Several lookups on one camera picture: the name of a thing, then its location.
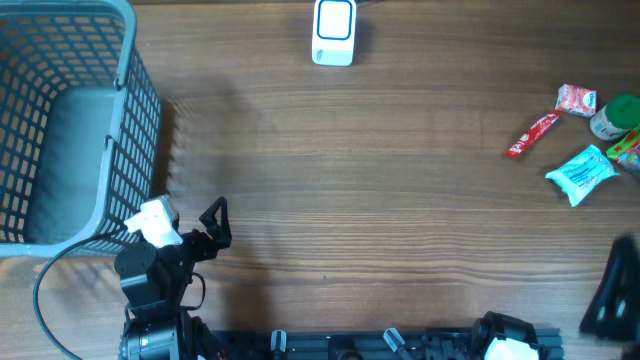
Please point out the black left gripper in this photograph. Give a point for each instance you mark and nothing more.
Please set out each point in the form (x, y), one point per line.
(220, 232)

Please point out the red Nescafe sachet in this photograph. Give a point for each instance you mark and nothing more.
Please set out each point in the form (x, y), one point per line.
(535, 132)

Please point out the mint wet wipes pack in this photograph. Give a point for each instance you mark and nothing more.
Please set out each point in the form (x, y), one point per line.
(578, 177)

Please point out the red white small carton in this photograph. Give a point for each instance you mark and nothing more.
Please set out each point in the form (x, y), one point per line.
(576, 100)

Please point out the Haribo gummy bag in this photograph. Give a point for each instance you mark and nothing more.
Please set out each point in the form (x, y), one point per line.
(626, 151)

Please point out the green lid jar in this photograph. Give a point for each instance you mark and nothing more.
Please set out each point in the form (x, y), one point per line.
(616, 118)

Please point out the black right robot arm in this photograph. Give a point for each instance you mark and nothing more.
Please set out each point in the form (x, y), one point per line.
(613, 315)

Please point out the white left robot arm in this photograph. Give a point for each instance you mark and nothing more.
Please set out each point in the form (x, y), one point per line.
(154, 275)

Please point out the white barcode scanner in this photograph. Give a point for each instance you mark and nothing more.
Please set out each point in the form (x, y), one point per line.
(333, 33)

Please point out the grey plastic basket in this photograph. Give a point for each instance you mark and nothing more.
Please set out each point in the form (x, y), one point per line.
(80, 124)

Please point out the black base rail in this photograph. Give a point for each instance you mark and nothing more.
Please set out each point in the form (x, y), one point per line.
(429, 344)

